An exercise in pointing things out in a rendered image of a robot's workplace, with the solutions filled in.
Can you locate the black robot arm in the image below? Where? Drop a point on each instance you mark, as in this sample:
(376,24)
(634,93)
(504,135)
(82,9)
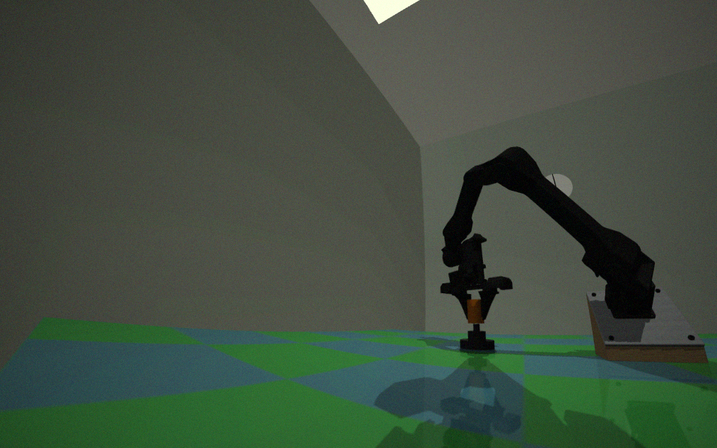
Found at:
(610,254)

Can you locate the orange knob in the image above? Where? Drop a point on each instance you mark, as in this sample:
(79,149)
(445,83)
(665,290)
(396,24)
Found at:
(474,311)

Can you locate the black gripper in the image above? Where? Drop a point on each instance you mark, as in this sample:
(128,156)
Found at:
(489,287)

